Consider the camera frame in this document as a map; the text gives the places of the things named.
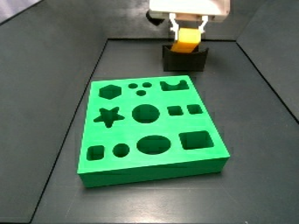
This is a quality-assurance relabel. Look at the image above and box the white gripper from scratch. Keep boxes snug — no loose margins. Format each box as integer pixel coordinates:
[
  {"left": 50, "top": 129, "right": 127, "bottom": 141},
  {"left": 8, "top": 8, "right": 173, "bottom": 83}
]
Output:
[{"left": 149, "top": 0, "right": 231, "bottom": 39}]

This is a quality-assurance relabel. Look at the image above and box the yellow rectangular block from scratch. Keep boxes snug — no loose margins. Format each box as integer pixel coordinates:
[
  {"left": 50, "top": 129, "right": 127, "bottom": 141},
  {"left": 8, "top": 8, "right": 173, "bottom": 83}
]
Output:
[{"left": 171, "top": 28, "right": 201, "bottom": 53}]

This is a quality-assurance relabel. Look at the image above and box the black curved fixture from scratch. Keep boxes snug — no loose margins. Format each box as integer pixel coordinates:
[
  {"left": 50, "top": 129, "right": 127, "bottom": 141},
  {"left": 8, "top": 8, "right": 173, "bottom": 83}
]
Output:
[{"left": 163, "top": 45, "right": 209, "bottom": 72}]

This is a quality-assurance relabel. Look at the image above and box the green shape sorting board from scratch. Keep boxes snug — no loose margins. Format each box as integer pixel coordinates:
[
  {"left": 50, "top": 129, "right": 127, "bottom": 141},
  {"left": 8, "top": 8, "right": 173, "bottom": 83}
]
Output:
[{"left": 77, "top": 75, "right": 229, "bottom": 187}]

